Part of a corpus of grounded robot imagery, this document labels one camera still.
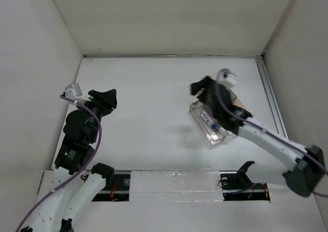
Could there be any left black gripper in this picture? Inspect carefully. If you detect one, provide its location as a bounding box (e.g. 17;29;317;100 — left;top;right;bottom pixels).
77;89;117;142

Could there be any blue white glue tube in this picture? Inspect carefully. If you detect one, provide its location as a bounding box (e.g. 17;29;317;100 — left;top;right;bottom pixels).
200;111;219;131

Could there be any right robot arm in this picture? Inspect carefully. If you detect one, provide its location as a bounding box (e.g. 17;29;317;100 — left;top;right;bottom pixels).
190;76;327;197

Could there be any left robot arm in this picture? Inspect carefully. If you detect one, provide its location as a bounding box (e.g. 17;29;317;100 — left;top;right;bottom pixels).
16;83;117;231

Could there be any clear desk organizer tray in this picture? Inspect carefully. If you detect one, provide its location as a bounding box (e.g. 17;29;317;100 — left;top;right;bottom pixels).
189;88;234;146

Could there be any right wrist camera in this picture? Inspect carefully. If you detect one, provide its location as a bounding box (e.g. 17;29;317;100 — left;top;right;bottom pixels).
221;71;237;89

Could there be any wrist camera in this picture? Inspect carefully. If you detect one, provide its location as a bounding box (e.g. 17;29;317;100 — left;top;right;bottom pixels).
64;83;90;103
221;71;237;89

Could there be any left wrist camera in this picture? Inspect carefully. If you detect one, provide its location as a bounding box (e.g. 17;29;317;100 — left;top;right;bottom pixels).
64;83;90;103

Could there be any aluminium rail right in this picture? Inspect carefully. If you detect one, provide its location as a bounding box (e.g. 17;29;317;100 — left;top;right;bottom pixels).
255;56;288;138

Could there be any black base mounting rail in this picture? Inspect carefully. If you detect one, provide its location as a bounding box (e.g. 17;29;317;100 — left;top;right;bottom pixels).
92;173;131;202

